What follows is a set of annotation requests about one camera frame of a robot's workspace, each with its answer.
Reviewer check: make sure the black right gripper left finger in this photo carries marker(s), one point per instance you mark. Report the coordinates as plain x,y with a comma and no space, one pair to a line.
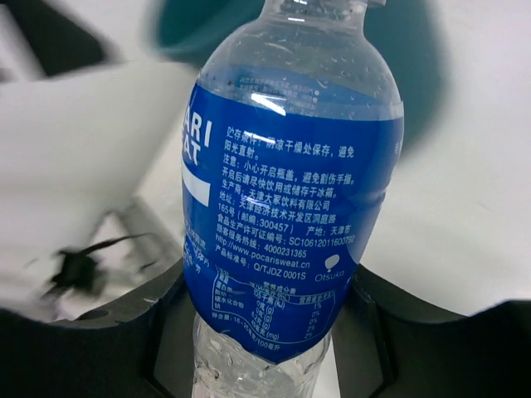
139,345

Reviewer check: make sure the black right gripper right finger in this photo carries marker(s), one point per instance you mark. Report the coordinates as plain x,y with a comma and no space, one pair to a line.
389,343

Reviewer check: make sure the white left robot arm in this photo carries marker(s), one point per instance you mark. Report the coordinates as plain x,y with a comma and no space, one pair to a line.
76,146

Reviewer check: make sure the teal plastic bin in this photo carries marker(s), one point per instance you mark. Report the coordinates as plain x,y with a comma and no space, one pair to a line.
404,32

